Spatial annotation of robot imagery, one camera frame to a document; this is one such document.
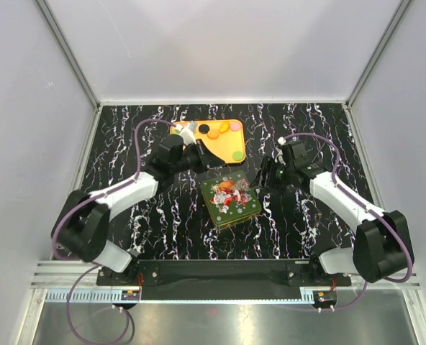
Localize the right electronics board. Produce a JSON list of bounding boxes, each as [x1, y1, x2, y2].
[[317, 291, 335, 302]]

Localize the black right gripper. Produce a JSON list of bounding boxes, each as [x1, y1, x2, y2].
[[249, 156, 294, 196]]

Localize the electronics board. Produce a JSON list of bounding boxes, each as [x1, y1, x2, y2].
[[317, 291, 335, 302], [122, 290, 140, 300]]

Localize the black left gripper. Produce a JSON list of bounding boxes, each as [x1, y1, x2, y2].
[[172, 139, 226, 175]]

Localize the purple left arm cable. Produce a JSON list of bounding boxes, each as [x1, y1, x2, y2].
[[50, 119, 180, 342]]

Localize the left electronics board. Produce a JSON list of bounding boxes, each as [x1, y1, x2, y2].
[[122, 290, 140, 300]]

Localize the black round cookie upper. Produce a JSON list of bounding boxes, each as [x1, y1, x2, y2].
[[199, 124, 210, 134]]

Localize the green round cookie right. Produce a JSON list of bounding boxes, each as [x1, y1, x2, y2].
[[232, 151, 244, 161]]

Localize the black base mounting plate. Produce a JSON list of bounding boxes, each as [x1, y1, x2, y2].
[[96, 259, 351, 288]]

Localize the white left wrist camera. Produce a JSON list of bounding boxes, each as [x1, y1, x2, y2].
[[175, 121, 198, 146]]

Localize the gold square cookie tin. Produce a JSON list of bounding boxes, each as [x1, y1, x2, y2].
[[212, 213, 259, 231]]

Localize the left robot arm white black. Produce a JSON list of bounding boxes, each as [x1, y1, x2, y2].
[[52, 134, 225, 285]]

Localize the gold tin lid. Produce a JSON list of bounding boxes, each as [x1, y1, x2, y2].
[[200, 170, 262, 219]]

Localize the yellow plastic tray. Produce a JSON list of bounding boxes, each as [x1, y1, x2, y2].
[[170, 119, 248, 167]]

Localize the orange sandwich cookie centre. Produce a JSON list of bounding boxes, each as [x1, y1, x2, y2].
[[207, 129, 220, 139]]

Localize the pink round cookie right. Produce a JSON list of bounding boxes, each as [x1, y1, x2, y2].
[[230, 122, 241, 132]]

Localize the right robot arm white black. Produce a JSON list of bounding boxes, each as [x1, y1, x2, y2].
[[252, 134, 414, 285]]

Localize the yellow star cookie upper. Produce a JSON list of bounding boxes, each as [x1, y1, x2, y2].
[[219, 121, 230, 133]]

